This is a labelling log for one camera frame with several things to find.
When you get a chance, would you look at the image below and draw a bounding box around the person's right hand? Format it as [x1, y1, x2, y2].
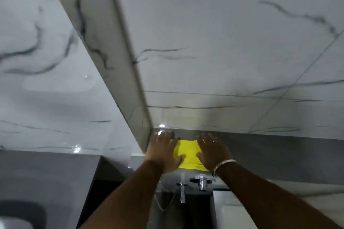
[196, 132, 234, 175]

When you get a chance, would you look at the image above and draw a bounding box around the chrome flexible hose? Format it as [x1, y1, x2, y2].
[154, 191, 178, 212]

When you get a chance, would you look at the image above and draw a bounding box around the silver bracelet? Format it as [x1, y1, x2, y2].
[211, 159, 238, 178]

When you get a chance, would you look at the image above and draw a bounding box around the person's left forearm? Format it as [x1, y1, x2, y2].
[80, 159, 172, 229]

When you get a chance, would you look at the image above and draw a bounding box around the person's left hand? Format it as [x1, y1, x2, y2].
[144, 130, 186, 175]

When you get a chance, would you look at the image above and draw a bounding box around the person's right forearm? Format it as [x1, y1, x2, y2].
[215, 161, 342, 229]

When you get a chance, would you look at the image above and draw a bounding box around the chrome wall tap spout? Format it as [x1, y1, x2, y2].
[176, 172, 188, 204]

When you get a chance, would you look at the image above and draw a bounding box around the yellow cloth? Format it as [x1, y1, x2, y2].
[169, 139, 210, 172]

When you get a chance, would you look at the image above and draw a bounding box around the chrome wall mixer tap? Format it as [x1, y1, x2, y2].
[189, 174, 215, 192]

